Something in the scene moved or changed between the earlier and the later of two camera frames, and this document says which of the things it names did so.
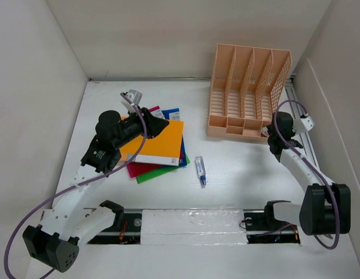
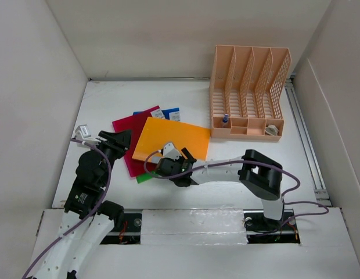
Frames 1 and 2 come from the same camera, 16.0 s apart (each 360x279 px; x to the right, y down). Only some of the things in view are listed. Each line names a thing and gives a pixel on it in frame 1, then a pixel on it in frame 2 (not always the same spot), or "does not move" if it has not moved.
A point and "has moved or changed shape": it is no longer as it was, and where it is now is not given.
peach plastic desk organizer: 246,83 does not move
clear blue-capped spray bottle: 199,161 has moved or changed shape
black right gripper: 270,129 → 189,155
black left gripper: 154,125 → 122,137
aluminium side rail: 297,112 does not move
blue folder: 172,114 does not move
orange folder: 165,149 has moved or changed shape
